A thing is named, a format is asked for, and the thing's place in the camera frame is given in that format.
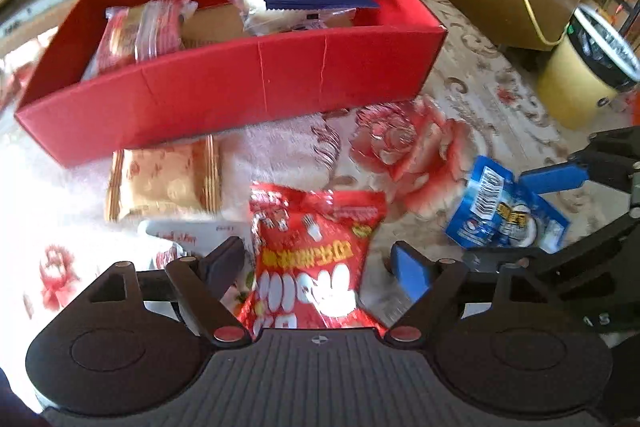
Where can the red cardboard box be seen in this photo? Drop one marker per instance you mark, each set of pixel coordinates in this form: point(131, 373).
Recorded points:
point(225, 92)

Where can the red and white snack bag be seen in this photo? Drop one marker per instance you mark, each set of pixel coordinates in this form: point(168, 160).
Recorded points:
point(310, 267)

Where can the yellow trash can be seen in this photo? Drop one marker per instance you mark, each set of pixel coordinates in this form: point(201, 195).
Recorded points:
point(565, 82)

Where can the clear white cake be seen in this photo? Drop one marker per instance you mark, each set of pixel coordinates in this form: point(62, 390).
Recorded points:
point(252, 7)

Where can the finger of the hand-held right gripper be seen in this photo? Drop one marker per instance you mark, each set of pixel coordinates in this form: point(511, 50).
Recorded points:
point(552, 178)
point(590, 247)

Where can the beige gold snack packet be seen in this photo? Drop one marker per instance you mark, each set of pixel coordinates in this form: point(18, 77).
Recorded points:
point(160, 179)

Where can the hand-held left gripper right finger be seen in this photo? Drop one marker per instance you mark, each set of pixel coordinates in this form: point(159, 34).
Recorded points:
point(410, 272)

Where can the floral tablecloth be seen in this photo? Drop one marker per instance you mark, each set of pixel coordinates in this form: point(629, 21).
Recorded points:
point(450, 72)

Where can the white red snack packet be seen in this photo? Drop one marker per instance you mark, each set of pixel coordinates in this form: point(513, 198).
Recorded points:
point(165, 237)

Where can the blue candy packet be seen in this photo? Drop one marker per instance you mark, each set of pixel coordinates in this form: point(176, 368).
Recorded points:
point(500, 212)

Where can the orange spicy strip packet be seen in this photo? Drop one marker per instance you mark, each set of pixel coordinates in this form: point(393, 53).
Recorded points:
point(145, 32)

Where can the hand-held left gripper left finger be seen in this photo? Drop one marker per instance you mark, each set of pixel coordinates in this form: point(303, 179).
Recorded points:
point(225, 267)

